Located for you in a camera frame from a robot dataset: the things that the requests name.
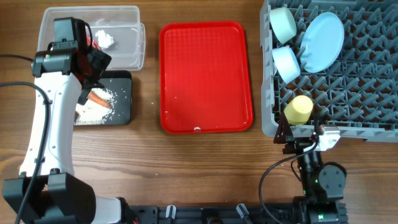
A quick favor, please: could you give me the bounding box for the orange carrot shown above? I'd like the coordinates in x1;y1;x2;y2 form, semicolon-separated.
87;91;111;108

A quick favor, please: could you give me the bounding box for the yellow plastic cup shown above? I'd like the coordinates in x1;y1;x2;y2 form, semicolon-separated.
284;95;313;125

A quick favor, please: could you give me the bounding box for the white rice pile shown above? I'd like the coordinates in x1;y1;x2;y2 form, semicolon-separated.
75;88;123;126

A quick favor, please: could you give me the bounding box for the brown food scrap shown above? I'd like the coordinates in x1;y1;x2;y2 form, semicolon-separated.
74;111;80;122

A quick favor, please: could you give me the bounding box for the light blue bowl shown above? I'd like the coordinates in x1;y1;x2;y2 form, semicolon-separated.
272;46;300;84

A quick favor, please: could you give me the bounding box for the light blue plate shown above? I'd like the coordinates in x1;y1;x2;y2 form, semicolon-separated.
299;12;345;73

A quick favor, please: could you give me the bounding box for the mint green bowl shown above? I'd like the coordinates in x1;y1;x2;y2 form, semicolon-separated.
270;7;297;44

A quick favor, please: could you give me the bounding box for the red snack wrapper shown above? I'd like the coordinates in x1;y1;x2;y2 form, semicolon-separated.
86;35;100;50

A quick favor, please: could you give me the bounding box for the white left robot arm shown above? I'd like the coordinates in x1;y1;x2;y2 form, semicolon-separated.
2;17;136;223

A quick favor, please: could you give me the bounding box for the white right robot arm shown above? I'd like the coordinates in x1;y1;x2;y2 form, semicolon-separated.
274;114;348;223

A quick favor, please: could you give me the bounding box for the black waste tray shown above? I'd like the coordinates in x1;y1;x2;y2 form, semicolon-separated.
85;70;132;126

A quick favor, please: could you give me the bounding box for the clear plastic waste bin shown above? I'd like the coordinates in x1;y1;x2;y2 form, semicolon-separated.
37;6;146;71

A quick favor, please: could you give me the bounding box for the grey dishwasher rack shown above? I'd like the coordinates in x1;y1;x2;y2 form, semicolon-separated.
260;1;397;142

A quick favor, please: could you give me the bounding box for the crumpled white tissue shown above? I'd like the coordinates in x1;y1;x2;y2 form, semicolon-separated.
95;30;114;49

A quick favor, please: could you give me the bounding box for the red plastic tray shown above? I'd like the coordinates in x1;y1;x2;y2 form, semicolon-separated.
159;21;254;134

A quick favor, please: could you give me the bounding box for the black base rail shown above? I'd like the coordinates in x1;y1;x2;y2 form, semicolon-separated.
130;203;348;224

